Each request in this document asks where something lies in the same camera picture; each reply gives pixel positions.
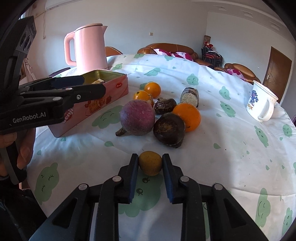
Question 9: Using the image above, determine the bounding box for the yellow round fruit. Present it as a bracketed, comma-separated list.
[138, 151, 163, 176]

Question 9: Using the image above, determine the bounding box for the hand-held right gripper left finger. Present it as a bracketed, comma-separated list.
[30, 153, 139, 241]

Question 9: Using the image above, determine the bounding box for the white tablecloth green cloud print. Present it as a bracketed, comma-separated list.
[26, 53, 296, 241]

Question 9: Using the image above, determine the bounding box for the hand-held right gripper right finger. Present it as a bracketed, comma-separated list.
[162, 153, 270, 241]

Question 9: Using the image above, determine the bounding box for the brown wooden chair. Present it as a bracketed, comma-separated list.
[105, 46, 123, 57]

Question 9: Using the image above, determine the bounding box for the white printed mug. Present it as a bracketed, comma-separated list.
[245, 80, 279, 122]

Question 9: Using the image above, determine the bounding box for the person's left hand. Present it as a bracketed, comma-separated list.
[14, 127, 37, 169]

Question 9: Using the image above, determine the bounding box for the brown wooden door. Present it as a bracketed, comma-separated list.
[262, 46, 293, 103]

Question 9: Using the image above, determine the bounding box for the brown taro root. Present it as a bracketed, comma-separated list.
[153, 113, 186, 149]

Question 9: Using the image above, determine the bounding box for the small dark water chestnut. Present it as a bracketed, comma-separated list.
[154, 97, 177, 115]

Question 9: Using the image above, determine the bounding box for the large orange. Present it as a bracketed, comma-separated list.
[172, 103, 201, 133]

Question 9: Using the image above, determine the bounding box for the dark flat object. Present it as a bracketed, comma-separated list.
[47, 67, 71, 78]

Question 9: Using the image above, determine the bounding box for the magenta floral pillow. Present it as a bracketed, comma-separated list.
[154, 49, 173, 57]
[227, 68, 243, 80]
[172, 51, 193, 61]

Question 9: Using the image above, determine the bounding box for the brown leather sofa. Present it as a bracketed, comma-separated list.
[137, 43, 199, 62]

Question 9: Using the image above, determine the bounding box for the small orange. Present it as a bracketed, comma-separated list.
[144, 82, 161, 99]
[133, 90, 153, 105]

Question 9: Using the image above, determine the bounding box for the pink tin box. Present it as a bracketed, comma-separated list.
[47, 69, 129, 138]

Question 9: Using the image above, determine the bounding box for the purple round root vegetable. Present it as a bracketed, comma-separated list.
[115, 100, 156, 137]

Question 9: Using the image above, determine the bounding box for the pink electric kettle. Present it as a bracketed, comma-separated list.
[64, 23, 109, 75]

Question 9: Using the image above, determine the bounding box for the stack of dark chairs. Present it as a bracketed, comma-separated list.
[201, 46, 223, 68]

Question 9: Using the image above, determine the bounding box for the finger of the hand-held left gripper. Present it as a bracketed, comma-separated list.
[18, 75, 85, 91]
[20, 83, 107, 110]

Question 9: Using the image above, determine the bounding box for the brown leather armchair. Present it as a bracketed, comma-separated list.
[214, 63, 261, 84]

